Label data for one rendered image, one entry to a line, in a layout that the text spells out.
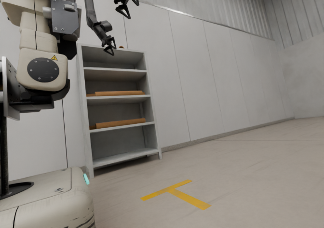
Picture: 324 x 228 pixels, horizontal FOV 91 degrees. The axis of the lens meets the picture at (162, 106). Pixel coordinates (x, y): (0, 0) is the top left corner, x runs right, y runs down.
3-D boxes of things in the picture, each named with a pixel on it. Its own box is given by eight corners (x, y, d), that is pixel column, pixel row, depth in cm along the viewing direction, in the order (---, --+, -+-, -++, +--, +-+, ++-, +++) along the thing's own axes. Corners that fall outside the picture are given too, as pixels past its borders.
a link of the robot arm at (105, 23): (87, 24, 113) (88, 16, 106) (101, 19, 119) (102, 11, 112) (98, 38, 115) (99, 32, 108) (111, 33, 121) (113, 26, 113)
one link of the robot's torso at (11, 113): (-16, 117, 55) (-17, 50, 58) (10, 124, 79) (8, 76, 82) (73, 111, 69) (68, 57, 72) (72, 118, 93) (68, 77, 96)
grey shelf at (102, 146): (86, 172, 207) (75, 59, 226) (148, 156, 253) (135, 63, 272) (89, 179, 169) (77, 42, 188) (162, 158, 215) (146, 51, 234)
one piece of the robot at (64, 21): (40, 28, 63) (37, -20, 66) (48, 59, 87) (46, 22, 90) (85, 34, 71) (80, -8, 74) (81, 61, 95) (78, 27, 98)
